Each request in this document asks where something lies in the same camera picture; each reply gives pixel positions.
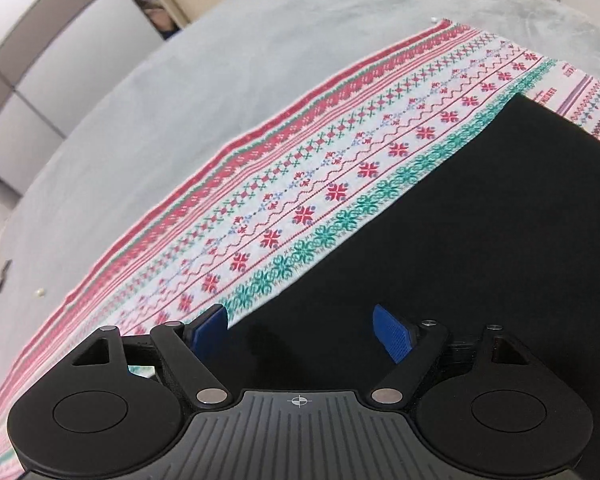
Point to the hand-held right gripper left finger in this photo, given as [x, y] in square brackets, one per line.
[211, 329]

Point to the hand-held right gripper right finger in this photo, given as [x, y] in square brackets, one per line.
[391, 332]

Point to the black pants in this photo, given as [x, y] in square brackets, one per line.
[480, 235]

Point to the red green patterned blanket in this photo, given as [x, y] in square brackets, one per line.
[280, 185]

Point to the grey bed cover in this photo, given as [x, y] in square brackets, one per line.
[205, 85]

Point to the white wardrobe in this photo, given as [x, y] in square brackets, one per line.
[55, 60]

